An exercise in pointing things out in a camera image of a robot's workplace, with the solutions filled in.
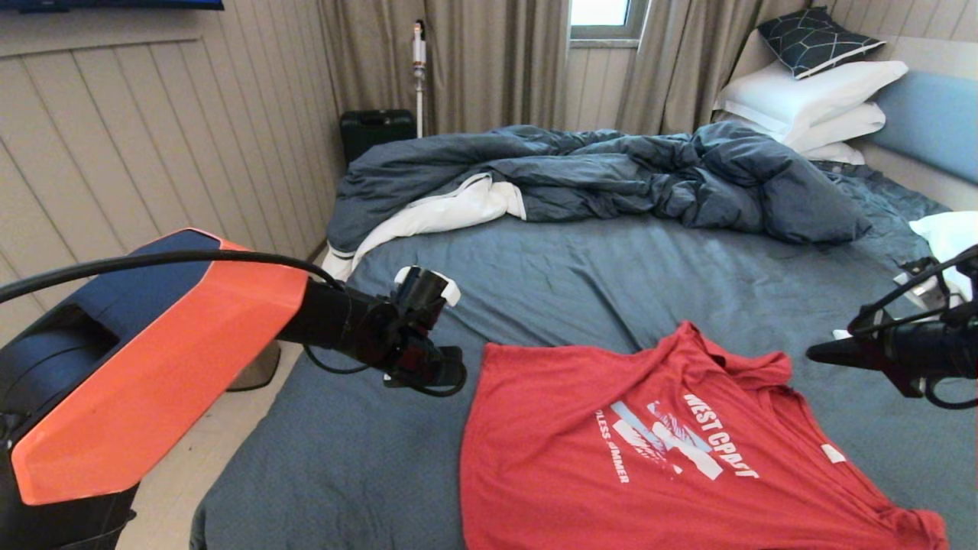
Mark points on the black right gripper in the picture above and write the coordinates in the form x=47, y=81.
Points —
x=917, y=351

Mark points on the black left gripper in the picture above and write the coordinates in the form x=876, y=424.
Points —
x=424, y=367

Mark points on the red printed t-shirt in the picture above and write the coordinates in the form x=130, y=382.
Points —
x=649, y=458

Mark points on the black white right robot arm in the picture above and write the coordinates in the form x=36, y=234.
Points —
x=966, y=344

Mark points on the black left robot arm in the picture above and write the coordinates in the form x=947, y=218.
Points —
x=153, y=367

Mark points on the white blanket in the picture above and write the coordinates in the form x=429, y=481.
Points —
x=458, y=208

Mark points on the taupe trash bin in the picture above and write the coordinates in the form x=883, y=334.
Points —
x=256, y=370

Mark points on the bed with blue sheet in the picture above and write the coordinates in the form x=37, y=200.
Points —
x=573, y=275

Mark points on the black suitcase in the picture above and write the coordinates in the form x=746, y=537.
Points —
x=374, y=130

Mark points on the blue headboard cushion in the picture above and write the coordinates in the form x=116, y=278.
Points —
x=932, y=118

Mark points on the large white pillow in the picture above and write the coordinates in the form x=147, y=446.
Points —
x=798, y=95

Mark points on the dark blue crumpled duvet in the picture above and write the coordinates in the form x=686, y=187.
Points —
x=611, y=174

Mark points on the white stick vacuum cleaner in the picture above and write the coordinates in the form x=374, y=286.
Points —
x=419, y=65

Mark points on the dark geometric patterned cushion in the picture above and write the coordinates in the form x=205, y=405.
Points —
x=814, y=42

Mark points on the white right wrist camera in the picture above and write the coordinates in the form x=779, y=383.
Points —
x=928, y=286

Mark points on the window with grey frame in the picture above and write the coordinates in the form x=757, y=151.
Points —
x=603, y=14

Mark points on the wall-mounted television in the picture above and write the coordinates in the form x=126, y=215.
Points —
x=114, y=4

